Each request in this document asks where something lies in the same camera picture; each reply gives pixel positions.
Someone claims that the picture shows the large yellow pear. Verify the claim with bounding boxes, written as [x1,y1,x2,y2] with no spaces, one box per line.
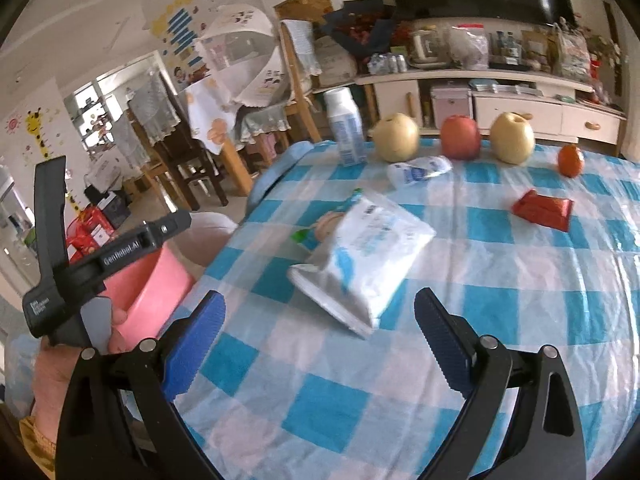
[489,112,535,165]

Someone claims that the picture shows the small brown pear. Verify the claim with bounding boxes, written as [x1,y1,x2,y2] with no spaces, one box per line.
[371,113,420,162]

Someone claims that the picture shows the red apple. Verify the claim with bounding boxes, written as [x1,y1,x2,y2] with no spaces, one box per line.
[439,115,480,160]

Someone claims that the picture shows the person left hand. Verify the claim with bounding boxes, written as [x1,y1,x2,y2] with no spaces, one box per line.
[30,306,132,446]

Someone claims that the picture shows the small red snack packet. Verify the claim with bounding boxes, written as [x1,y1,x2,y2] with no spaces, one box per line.
[511,188,574,232]

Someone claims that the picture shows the blue white checkered tablecloth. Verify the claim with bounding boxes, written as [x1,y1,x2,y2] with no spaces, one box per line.
[167,142,639,479]

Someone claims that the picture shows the white electric kettle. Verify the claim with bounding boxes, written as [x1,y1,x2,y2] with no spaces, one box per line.
[409,25,450,70]

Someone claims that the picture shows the pink trash bin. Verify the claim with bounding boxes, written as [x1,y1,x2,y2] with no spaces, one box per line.
[102,212,238,353]

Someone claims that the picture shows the white blue wipes pack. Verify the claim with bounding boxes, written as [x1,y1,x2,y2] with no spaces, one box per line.
[288,190,435,338]

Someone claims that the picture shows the orange tangerine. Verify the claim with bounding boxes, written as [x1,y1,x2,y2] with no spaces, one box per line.
[556,144,585,178]

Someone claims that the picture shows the wooden dining chair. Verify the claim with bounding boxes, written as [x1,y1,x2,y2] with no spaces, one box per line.
[279,21,322,143]

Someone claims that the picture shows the white tv cabinet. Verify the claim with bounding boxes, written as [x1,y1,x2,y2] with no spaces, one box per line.
[349,68,626,145]

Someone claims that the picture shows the mesh food cover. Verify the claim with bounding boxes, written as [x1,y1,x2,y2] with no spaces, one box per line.
[195,3,288,108]

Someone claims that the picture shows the clear plastic bag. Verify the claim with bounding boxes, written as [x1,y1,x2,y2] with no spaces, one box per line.
[448,24,489,70]

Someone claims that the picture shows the white plastic milk bottle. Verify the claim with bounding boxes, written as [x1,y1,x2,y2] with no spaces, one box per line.
[324,87,367,166]

